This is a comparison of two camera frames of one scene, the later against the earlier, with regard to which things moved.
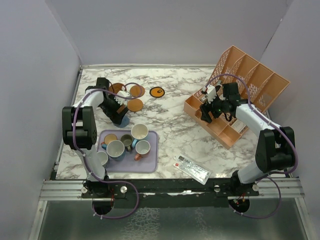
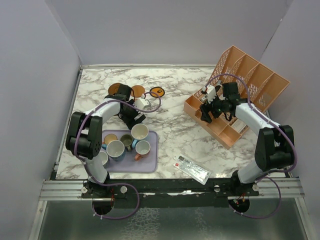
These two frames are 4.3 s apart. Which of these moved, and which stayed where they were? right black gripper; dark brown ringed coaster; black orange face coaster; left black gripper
Moved: left black gripper
Stayed: dark brown ringed coaster; black orange face coaster; right black gripper
